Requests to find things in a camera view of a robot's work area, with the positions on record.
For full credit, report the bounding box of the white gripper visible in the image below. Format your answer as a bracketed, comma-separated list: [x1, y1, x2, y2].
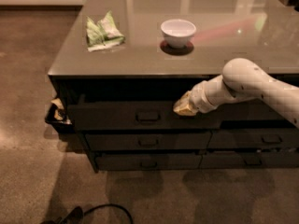
[173, 81, 217, 117]

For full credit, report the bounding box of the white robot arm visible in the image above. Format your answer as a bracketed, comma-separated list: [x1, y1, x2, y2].
[173, 58, 299, 128]

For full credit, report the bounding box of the dark drawer cabinet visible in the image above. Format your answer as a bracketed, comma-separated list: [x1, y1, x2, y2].
[49, 0, 299, 171]

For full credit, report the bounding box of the white bowl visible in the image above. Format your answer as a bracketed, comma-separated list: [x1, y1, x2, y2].
[161, 19, 197, 49]

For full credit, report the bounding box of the green chip bag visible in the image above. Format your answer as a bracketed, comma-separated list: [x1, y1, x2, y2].
[86, 11, 125, 52]

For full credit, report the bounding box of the black bin with trash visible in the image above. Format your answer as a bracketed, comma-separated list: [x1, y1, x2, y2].
[45, 98, 74, 133]

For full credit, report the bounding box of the black floor cable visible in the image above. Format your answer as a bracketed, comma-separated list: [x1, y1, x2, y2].
[83, 203, 135, 224]

